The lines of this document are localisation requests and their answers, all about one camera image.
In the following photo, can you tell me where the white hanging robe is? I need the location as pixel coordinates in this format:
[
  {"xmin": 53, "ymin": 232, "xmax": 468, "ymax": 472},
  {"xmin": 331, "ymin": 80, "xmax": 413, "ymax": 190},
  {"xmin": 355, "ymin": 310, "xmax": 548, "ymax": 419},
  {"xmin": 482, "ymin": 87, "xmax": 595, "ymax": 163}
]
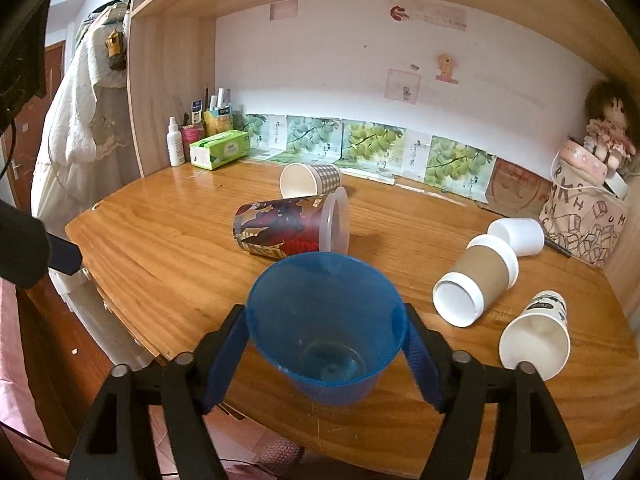
[{"xmin": 30, "ymin": 2, "xmax": 144, "ymax": 212}]

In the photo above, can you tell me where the white spray bottle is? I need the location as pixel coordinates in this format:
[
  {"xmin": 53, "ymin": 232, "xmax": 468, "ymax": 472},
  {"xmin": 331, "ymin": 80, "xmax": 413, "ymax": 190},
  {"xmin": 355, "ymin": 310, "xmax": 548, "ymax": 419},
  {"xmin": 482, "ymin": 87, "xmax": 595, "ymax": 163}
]
[{"xmin": 166, "ymin": 116, "xmax": 187, "ymax": 168}]

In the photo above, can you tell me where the white desk drawer unit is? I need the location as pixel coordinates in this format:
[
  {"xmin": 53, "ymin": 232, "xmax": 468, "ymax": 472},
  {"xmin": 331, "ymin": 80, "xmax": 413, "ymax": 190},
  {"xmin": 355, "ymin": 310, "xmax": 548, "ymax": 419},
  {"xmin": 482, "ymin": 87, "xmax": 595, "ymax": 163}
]
[{"xmin": 49, "ymin": 265, "xmax": 162, "ymax": 367}]

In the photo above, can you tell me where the white green-print paper cup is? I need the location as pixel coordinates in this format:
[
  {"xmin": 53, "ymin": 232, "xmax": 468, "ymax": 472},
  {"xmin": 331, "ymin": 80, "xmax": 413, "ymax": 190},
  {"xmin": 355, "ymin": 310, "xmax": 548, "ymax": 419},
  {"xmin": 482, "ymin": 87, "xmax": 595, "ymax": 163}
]
[{"xmin": 498, "ymin": 289, "xmax": 572, "ymax": 382}]

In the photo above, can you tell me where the grape picture card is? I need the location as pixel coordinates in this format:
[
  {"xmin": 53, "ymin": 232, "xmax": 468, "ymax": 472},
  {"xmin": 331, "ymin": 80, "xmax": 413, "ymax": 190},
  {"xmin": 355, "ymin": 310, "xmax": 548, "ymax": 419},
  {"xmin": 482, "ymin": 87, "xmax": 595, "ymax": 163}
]
[
  {"xmin": 284, "ymin": 114, "xmax": 344, "ymax": 157},
  {"xmin": 242, "ymin": 113, "xmax": 269, "ymax": 157},
  {"xmin": 341, "ymin": 119, "xmax": 405, "ymax": 167},
  {"xmin": 424, "ymin": 134, "xmax": 496, "ymax": 199}
]

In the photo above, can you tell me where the yellow green carton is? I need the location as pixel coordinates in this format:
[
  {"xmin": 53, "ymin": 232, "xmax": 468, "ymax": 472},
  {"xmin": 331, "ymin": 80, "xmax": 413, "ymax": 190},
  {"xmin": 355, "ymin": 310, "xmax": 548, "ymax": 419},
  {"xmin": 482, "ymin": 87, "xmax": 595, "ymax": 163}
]
[{"xmin": 202, "ymin": 104, "xmax": 235, "ymax": 137}]

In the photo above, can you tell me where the pink square wall sticker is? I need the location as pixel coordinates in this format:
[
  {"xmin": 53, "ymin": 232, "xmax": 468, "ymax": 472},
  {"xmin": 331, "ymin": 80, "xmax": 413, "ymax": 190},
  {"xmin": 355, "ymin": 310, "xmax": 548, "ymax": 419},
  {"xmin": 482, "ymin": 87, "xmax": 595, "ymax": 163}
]
[{"xmin": 384, "ymin": 68, "xmax": 422, "ymax": 100}]

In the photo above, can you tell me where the yellow hanging toy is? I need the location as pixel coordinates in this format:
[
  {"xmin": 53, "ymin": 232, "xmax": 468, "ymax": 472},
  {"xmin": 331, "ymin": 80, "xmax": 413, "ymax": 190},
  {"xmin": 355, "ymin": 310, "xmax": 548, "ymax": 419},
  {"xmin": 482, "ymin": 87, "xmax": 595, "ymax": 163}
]
[{"xmin": 105, "ymin": 29, "xmax": 127, "ymax": 72}]

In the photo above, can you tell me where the letter-printed tote bag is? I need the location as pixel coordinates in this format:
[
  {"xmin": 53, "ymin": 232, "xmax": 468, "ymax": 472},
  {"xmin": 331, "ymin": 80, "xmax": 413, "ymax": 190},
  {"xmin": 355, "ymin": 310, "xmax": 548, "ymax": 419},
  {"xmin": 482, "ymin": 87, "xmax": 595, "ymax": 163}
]
[{"xmin": 538, "ymin": 179, "xmax": 631, "ymax": 269}]

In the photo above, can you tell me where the white ink-drawing card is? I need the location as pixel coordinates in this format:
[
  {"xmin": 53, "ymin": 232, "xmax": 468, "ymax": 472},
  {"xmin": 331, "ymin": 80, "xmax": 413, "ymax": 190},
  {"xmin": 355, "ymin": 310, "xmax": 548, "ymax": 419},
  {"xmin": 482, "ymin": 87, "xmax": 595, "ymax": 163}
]
[
  {"xmin": 267, "ymin": 113, "xmax": 287, "ymax": 154},
  {"xmin": 402, "ymin": 128, "xmax": 432, "ymax": 177}
]

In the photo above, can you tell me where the brown cardboard panel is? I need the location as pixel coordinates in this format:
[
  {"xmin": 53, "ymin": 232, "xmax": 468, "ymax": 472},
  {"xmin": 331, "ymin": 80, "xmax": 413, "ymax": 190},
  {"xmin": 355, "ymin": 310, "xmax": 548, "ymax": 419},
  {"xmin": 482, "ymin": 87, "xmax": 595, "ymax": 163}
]
[{"xmin": 483, "ymin": 157, "xmax": 554, "ymax": 217}]

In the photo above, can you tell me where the checkered paper cup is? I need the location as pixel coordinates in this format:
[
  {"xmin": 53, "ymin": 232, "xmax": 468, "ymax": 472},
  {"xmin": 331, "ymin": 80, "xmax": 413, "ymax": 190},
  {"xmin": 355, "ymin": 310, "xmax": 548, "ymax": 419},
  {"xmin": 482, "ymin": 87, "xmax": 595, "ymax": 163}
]
[{"xmin": 279, "ymin": 162, "xmax": 343, "ymax": 200}]

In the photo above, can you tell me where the wooden bookshelf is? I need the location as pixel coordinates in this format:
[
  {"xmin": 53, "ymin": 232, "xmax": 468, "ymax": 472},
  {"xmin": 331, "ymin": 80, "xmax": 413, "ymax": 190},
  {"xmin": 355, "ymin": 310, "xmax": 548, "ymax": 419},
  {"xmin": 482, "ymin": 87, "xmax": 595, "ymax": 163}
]
[{"xmin": 125, "ymin": 0, "xmax": 640, "ymax": 196}]

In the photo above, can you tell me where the bear wall sticker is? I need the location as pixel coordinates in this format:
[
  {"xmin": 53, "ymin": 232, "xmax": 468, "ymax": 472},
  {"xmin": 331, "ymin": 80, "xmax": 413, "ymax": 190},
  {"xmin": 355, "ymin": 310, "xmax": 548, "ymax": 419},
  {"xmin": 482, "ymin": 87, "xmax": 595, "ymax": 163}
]
[{"xmin": 434, "ymin": 53, "xmax": 460, "ymax": 85}]

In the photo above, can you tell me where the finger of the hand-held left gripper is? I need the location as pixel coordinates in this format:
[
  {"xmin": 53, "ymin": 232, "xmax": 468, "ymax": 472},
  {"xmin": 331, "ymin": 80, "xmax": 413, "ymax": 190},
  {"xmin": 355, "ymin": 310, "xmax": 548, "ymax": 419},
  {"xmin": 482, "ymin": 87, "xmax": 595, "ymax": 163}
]
[{"xmin": 0, "ymin": 200, "xmax": 84, "ymax": 289}]

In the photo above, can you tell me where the brown-haired rag doll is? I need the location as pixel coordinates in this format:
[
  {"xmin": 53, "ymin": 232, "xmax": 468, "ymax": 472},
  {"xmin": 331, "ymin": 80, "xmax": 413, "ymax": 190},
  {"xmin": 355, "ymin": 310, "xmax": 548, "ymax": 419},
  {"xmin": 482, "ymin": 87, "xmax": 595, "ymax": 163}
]
[{"xmin": 582, "ymin": 79, "xmax": 639, "ymax": 177}]

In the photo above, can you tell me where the blue plastic cup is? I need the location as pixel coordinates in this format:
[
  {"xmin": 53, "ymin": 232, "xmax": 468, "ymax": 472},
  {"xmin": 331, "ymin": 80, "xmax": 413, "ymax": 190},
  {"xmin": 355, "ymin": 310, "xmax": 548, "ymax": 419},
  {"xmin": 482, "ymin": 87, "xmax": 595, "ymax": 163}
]
[{"xmin": 246, "ymin": 252, "xmax": 410, "ymax": 408}]

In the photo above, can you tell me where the green tissue box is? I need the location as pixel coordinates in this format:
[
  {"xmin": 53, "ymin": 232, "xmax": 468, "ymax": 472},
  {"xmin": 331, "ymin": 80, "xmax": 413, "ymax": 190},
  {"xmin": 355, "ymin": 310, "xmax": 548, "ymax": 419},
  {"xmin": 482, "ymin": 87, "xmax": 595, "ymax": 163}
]
[{"xmin": 188, "ymin": 129, "xmax": 251, "ymax": 171}]

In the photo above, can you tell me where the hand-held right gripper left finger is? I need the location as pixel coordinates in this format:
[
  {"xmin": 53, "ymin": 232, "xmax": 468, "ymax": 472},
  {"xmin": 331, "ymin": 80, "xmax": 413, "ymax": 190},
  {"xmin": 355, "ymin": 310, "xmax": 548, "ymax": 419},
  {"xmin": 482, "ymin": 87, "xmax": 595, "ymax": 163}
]
[{"xmin": 65, "ymin": 304, "xmax": 249, "ymax": 480}]

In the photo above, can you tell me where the small plain white cup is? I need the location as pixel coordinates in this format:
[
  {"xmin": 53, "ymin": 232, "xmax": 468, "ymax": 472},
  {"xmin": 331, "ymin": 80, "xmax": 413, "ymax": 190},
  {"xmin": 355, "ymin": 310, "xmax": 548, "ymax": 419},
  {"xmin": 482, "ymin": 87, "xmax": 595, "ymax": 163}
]
[{"xmin": 486, "ymin": 217, "xmax": 546, "ymax": 257}]

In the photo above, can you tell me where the pink round box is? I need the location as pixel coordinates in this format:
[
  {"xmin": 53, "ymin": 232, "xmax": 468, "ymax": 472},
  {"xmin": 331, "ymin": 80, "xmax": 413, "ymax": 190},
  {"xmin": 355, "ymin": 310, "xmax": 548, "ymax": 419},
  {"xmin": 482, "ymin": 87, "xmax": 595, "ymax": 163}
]
[{"xmin": 551, "ymin": 135, "xmax": 630, "ymax": 200}]

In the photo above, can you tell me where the pink cloth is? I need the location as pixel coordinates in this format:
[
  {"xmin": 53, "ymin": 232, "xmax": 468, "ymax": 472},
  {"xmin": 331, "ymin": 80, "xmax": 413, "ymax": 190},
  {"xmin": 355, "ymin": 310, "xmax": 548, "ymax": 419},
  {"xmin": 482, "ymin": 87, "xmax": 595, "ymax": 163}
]
[{"xmin": 0, "ymin": 277, "xmax": 76, "ymax": 480}]

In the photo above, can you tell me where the brown sleeved white-lidded cup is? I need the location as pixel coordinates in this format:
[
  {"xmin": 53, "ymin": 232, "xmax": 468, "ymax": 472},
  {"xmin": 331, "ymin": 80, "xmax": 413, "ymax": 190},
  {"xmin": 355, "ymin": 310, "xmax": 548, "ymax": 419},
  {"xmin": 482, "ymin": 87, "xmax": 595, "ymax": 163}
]
[{"xmin": 432, "ymin": 233, "xmax": 520, "ymax": 329}]

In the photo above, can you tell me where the red printed cup clear lid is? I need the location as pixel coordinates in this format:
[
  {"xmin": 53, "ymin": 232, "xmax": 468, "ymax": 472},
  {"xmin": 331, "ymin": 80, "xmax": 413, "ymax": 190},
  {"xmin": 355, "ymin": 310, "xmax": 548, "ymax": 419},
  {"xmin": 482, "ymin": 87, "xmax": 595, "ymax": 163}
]
[{"xmin": 232, "ymin": 186, "xmax": 351, "ymax": 261}]

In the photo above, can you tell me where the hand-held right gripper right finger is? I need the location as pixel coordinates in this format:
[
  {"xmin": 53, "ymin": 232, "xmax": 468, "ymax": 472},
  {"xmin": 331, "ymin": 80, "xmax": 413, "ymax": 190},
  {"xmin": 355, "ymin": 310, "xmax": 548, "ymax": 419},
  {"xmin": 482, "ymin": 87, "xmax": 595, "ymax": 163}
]
[{"xmin": 401, "ymin": 303, "xmax": 586, "ymax": 480}]

